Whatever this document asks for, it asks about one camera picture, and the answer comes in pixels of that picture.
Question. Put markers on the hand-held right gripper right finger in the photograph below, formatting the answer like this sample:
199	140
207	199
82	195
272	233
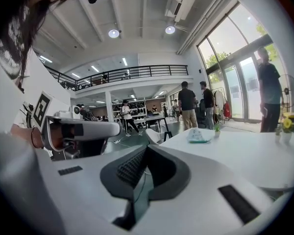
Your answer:
210	204

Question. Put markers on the white power strip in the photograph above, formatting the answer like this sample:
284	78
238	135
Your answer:
116	141

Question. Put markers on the shelf with black bags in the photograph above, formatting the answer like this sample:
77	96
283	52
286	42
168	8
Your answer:
134	108

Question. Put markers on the black balcony railing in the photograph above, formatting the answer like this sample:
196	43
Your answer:
137	70

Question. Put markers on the person's left forearm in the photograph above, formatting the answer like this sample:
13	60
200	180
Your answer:
22	133

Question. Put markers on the person's white printed shirt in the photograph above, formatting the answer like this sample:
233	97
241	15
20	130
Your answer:
5	94

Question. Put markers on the red bag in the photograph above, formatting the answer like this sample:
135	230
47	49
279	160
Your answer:
226	109

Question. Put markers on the person's left hand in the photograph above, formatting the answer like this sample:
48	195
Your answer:
56	136

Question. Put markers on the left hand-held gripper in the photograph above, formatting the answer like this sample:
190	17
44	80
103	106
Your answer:
41	109

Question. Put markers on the clothes rack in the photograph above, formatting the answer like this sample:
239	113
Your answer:
219	97

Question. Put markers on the round ceiling lamp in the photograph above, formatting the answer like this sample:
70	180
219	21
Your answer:
113	33
170	29

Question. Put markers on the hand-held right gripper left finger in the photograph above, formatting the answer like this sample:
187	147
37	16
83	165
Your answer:
76	192

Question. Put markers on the small green potted plant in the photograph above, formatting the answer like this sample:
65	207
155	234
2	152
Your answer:
217	128

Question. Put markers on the white shell chair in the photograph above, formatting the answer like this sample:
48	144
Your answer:
153	134

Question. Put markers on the yellow flower in white pot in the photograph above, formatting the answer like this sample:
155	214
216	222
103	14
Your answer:
287	125

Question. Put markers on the white zip pouch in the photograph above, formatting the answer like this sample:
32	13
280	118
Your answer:
197	135

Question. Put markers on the white ceiling air conditioner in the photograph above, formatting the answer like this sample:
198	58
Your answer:
180	5

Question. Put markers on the black-legged white-topped table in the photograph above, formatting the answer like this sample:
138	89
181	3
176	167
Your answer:
154	117

